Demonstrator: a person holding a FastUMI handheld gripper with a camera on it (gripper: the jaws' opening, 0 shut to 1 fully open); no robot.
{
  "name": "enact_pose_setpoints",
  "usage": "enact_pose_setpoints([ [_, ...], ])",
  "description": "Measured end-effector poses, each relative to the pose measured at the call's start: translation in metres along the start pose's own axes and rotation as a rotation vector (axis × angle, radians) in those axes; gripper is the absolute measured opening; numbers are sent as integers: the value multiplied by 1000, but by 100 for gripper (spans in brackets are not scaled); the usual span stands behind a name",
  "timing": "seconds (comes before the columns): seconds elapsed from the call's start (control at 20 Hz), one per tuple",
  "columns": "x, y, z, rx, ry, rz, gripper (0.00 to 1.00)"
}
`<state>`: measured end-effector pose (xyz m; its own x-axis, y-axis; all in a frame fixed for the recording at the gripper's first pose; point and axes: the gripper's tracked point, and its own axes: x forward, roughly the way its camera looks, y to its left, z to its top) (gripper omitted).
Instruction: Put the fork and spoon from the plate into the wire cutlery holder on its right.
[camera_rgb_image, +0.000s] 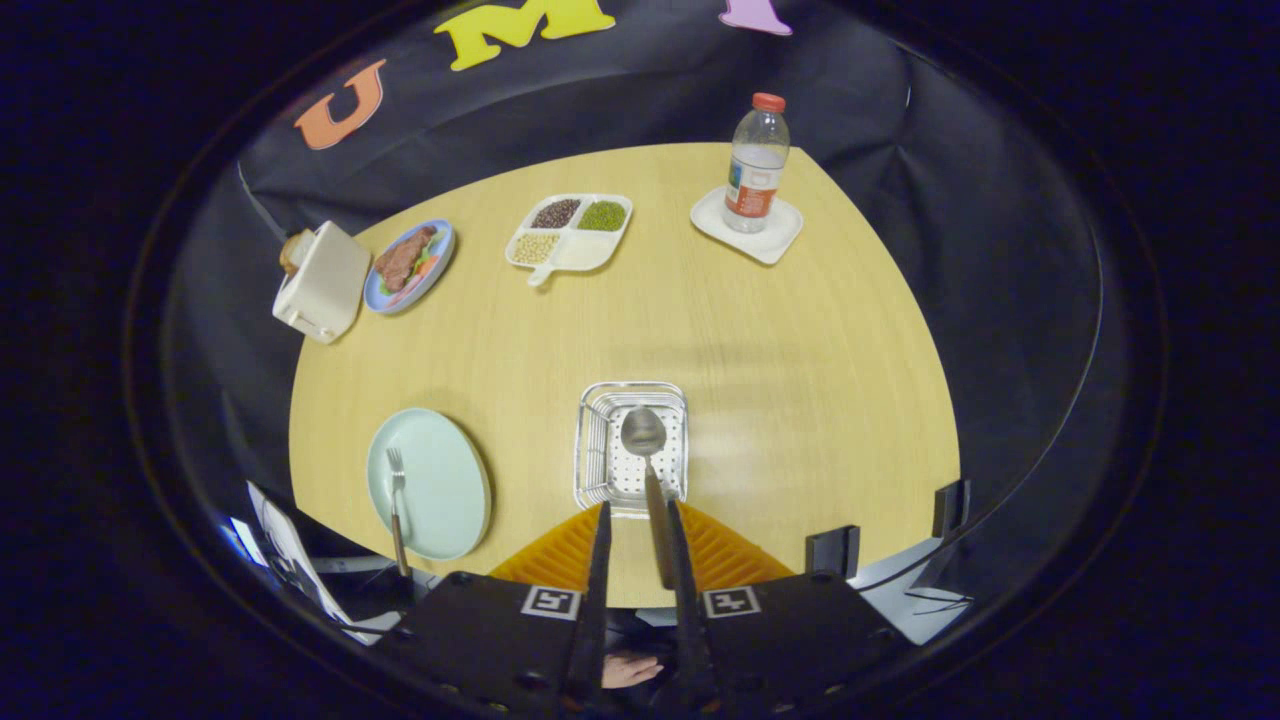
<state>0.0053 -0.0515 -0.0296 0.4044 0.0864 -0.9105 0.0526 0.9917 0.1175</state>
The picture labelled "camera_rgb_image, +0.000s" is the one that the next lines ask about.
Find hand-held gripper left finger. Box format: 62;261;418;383
375;500;613;716

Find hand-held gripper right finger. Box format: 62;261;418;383
665;498;911;716

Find wooden-handled metal spoon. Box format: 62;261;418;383
620;406;677;591

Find wooden-handled metal fork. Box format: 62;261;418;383
386;447;411;579

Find black table clamp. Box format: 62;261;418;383
805;525;861;579
932;479;971;541

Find light green plate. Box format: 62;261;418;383
366;408;493;562

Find white paper sheets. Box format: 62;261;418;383
245;480;351;631

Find white divided dish with beans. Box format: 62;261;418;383
505;193;634;288

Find blue plate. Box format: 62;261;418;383
363;219;456;316

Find white square coaster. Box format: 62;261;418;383
690;185;804;266

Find cooked steak with vegetables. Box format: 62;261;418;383
374;225;439;294

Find white toaster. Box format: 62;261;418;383
272;221;372;345

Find clear plastic bottle red cap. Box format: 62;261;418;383
722;92;791;235

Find black backdrop cloth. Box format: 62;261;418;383
160;0;1111;621

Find metal wire basket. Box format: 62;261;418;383
574;381;690;519

